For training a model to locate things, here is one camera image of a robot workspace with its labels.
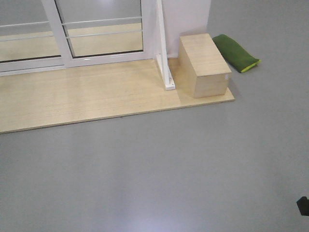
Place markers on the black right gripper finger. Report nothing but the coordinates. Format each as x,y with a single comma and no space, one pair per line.
303,206

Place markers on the light wooden box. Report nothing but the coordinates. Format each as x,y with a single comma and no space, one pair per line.
206,72

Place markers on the green cushion bag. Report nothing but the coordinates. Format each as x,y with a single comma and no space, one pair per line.
235,54

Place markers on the white door frame post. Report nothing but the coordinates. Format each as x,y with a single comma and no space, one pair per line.
161,49

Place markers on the white framed sliding glass door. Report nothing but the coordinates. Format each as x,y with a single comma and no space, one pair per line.
93,32

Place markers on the white fixed glass panel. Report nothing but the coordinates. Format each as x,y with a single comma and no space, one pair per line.
27,40

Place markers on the light wooden floor platform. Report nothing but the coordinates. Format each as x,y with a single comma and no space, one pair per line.
59,97

